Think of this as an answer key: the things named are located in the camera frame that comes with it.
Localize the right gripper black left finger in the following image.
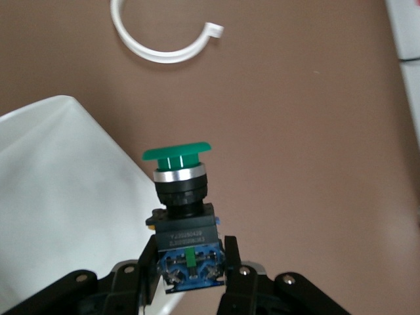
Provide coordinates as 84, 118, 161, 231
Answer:
104, 235, 162, 315

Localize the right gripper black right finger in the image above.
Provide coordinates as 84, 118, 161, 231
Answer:
218, 235, 280, 315

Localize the green push button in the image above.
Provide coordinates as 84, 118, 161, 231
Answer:
141, 140, 228, 295

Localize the white plastic bin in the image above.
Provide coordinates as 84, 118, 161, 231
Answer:
0, 94, 186, 315

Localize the white open plastic ring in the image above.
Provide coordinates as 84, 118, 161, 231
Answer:
110, 0, 226, 65

